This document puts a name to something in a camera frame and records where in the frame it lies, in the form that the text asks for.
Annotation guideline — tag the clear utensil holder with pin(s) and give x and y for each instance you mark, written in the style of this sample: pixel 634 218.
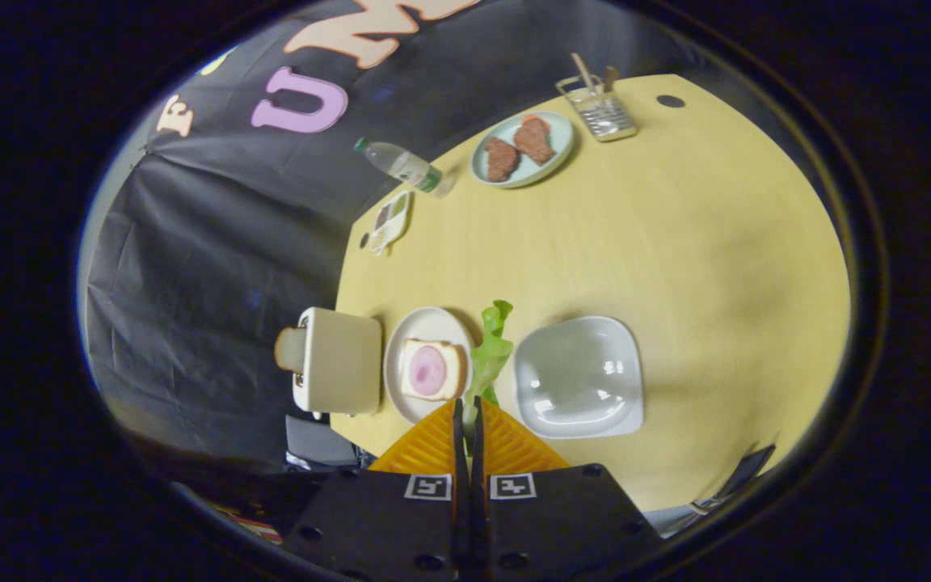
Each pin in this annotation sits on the clear utensil holder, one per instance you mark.
pixel 603 113

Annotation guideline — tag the dark chair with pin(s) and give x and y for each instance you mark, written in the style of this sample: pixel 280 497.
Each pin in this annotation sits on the dark chair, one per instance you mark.
pixel 724 485
pixel 316 440

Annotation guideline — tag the green lettuce leaf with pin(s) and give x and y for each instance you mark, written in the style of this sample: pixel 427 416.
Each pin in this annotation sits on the green lettuce leaf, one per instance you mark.
pixel 491 356

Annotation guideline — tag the clear plastic water bottle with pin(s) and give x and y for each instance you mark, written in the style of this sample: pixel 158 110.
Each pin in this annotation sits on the clear plastic water bottle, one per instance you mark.
pixel 401 166

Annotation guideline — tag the white divided seasoning dish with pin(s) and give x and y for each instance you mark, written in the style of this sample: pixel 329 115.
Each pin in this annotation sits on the white divided seasoning dish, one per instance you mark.
pixel 391 220

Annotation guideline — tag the white round plate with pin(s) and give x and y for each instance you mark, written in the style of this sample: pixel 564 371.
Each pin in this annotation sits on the white round plate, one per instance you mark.
pixel 425 323

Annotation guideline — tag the white bread slice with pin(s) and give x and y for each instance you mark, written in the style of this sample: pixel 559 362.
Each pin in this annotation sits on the white bread slice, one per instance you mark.
pixel 453 360

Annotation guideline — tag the brown crust toast slice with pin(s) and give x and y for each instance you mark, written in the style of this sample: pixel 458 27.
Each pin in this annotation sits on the brown crust toast slice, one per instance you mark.
pixel 289 349

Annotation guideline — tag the brown meat piece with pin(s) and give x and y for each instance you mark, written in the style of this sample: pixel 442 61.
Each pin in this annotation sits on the brown meat piece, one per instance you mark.
pixel 534 139
pixel 501 159

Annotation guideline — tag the wooden stick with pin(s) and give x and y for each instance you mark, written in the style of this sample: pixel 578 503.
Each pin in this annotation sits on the wooden stick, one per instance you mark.
pixel 583 69

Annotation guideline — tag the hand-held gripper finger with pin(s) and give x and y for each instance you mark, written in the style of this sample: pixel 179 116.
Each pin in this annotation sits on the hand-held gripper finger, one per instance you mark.
pixel 459 453
pixel 478 453

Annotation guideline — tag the light blue round plate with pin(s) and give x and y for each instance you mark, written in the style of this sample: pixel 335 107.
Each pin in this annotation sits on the light blue round plate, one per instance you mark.
pixel 558 129

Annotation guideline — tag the cream toaster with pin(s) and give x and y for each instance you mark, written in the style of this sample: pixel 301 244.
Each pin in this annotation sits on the cream toaster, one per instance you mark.
pixel 344 364

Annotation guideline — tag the pink ham slice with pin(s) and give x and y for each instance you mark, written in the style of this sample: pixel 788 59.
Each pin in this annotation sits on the pink ham slice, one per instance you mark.
pixel 428 372

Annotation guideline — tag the white square plate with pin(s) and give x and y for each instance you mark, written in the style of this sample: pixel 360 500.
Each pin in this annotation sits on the white square plate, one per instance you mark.
pixel 579 376

